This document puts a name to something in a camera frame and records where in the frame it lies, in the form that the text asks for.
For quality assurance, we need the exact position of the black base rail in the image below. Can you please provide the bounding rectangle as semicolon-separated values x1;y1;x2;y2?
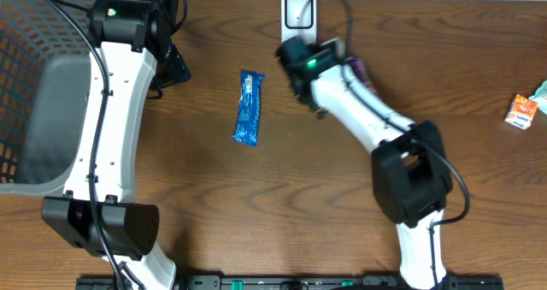
75;274;505;290

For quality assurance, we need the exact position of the small orange snack packet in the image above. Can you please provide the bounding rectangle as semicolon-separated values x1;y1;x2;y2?
504;94;538;130

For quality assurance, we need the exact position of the mint green snack packet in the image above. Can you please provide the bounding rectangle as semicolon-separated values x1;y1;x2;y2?
529;80;547;114

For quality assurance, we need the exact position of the red purple snack packet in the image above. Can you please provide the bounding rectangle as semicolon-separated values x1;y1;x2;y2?
348;56;378;95

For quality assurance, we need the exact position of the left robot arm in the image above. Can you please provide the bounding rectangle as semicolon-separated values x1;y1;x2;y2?
41;0;191;289

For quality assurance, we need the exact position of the white barcode scanner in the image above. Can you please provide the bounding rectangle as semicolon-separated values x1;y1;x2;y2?
281;0;317;44

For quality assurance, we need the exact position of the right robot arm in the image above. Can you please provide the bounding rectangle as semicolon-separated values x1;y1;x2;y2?
276;36;452;289

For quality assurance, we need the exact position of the grey plastic mesh basket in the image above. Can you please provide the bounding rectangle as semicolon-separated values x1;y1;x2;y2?
1;0;97;198

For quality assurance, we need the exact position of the blue snack bar wrapper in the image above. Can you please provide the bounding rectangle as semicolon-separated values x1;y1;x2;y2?
232;70;265;146

